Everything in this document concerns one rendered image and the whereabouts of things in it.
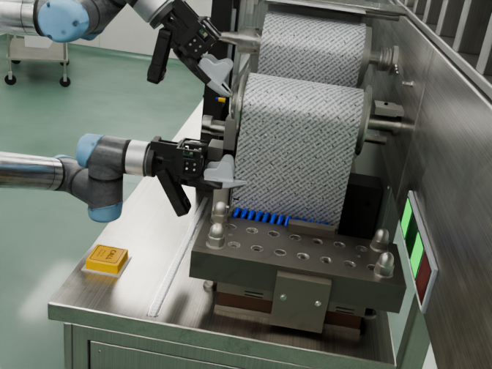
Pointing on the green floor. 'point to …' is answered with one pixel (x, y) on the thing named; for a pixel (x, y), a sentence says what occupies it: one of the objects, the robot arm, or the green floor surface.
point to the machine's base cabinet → (150, 353)
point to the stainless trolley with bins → (46, 45)
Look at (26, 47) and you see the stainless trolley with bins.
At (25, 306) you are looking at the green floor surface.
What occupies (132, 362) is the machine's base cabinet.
